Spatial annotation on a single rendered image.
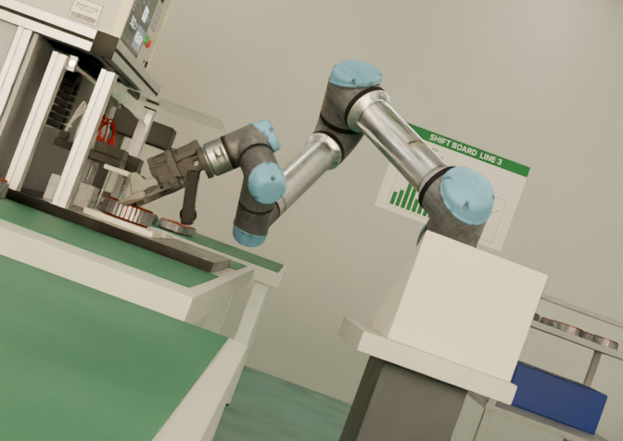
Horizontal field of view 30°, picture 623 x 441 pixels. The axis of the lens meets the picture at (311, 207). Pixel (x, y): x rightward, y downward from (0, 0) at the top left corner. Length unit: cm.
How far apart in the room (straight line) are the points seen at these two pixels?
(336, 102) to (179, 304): 123
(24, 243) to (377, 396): 101
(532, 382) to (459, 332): 271
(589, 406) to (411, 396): 278
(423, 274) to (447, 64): 571
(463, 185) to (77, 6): 87
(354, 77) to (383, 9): 535
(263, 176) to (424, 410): 56
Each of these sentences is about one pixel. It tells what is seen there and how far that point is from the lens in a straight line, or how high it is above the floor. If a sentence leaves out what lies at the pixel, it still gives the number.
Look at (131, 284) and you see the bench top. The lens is 149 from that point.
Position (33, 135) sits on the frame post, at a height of 88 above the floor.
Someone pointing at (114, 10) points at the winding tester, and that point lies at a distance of 245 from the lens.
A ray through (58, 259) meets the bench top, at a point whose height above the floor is 73.
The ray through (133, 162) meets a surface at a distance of 270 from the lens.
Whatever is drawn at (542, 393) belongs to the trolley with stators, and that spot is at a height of 64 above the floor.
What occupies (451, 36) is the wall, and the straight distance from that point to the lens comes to 797.
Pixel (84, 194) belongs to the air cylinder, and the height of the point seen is 80.
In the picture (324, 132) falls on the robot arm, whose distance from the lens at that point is 268.
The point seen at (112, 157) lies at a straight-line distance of 246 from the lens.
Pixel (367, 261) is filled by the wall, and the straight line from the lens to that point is 779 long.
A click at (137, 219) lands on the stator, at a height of 80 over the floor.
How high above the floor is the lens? 85
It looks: 2 degrees up
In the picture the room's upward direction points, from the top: 20 degrees clockwise
